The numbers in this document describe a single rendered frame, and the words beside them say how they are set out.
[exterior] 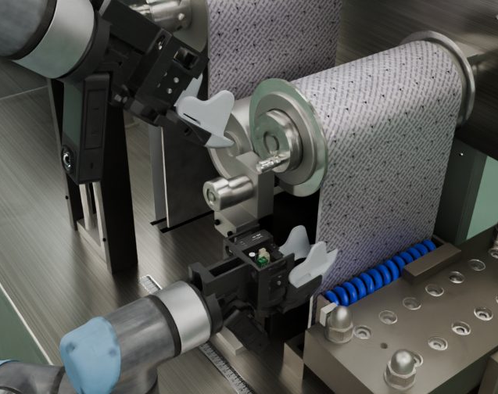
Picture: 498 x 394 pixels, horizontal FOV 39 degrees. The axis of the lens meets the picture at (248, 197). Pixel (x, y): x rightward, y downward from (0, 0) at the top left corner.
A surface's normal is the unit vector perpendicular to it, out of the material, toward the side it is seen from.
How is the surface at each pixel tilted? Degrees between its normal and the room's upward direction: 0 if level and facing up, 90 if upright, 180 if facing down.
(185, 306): 26
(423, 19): 90
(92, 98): 90
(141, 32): 91
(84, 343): 10
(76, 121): 79
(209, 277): 0
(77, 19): 69
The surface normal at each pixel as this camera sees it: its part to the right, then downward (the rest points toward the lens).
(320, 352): -0.80, 0.33
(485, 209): 0.01, -0.81
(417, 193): 0.59, 0.47
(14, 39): 0.33, 0.78
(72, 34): 0.70, 0.26
